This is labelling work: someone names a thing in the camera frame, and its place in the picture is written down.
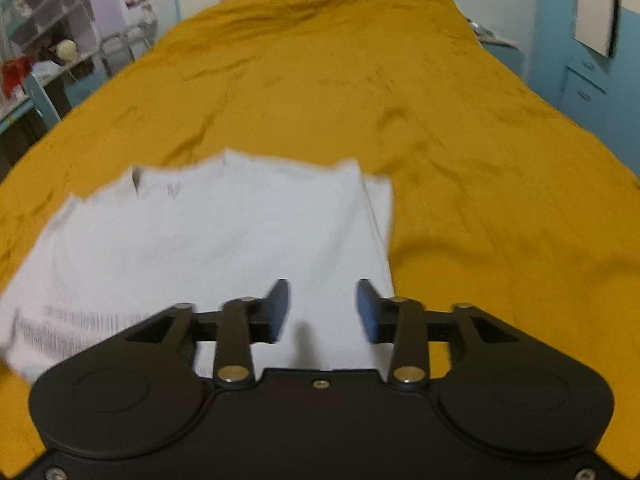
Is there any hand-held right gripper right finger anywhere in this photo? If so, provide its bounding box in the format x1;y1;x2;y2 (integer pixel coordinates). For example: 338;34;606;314
355;278;521;391

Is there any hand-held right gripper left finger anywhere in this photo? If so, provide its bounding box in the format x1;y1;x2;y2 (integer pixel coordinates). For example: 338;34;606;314
125;278;291;386

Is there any white printed sweatshirt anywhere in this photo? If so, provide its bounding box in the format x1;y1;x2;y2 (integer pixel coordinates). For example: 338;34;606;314
0;147;396;383

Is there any yellow quilted blanket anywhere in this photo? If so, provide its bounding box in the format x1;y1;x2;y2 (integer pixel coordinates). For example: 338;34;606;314
0;0;640;480

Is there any blue nightstand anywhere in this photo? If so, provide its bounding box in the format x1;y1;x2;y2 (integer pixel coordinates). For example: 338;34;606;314
467;17;527;82

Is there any grey metal cart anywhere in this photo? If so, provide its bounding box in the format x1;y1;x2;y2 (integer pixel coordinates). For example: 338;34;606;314
100;25;157;77

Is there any blue drawer cabinet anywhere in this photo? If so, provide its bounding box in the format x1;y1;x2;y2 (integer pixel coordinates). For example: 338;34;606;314
560;52;617;127

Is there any blue wooden chair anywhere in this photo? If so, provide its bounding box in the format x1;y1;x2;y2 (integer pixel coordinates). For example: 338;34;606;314
22;72;64;132

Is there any grey blue desk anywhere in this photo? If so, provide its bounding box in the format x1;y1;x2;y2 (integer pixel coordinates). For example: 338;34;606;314
0;50;101;161

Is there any red bag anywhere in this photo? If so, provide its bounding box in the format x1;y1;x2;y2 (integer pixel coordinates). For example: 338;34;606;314
0;55;34;97

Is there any white hanging board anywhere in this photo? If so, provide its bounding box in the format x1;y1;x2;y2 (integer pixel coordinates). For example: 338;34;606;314
572;0;622;59

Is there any white wall bookshelf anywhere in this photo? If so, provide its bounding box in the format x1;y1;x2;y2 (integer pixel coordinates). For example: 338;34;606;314
0;0;99;52

